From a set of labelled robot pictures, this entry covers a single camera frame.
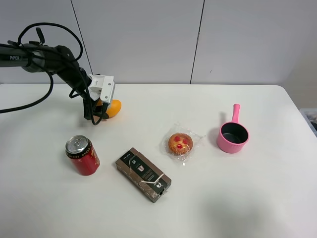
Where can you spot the red soda can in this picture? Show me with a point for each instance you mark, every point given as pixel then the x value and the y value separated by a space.
pixel 79 149

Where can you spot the wrapped fruit tart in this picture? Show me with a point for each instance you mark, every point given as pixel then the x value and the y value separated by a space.
pixel 180 143

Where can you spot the pink saucepan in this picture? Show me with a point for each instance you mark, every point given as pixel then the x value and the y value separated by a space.
pixel 232 135

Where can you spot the brown coffee capsule box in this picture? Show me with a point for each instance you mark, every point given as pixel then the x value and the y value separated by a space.
pixel 152 181

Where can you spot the yellow mango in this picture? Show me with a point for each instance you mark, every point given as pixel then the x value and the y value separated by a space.
pixel 112 110

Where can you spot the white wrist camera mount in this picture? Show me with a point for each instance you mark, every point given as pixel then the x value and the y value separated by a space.
pixel 102 88

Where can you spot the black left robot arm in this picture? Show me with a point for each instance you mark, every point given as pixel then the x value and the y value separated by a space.
pixel 57 60

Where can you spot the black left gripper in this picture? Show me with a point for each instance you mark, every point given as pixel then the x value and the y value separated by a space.
pixel 94 107

